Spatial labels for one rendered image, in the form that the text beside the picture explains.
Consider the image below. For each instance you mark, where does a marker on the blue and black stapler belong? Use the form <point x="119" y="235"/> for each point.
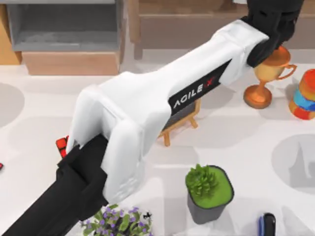
<point x="268" y="225"/>

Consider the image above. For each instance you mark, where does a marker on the small framed blackboard on easel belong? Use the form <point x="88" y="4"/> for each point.
<point x="188" y="111"/>

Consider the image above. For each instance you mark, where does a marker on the pale wooden drawer front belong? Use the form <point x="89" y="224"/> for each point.
<point x="71" y="61"/>

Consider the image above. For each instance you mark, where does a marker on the wooden cupboard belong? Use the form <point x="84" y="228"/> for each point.
<point x="9" y="37"/>

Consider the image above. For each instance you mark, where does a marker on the purple flowering plant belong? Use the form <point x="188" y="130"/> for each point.
<point x="115" y="221"/>

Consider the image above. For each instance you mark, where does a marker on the green plant in grey pot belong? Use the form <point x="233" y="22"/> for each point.
<point x="209" y="189"/>

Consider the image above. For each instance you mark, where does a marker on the grey cabinet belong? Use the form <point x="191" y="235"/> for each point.
<point x="64" y="24"/>

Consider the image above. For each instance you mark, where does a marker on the bronze trophy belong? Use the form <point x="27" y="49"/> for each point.
<point x="267" y="73"/>

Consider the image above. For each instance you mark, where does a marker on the stack of coloured rings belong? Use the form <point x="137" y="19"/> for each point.
<point x="305" y="98"/>

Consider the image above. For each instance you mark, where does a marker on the wooden open shelf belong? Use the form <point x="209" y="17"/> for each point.
<point x="187" y="27"/>

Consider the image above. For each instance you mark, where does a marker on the red and black block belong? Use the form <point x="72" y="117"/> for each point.
<point x="61" y="146"/>

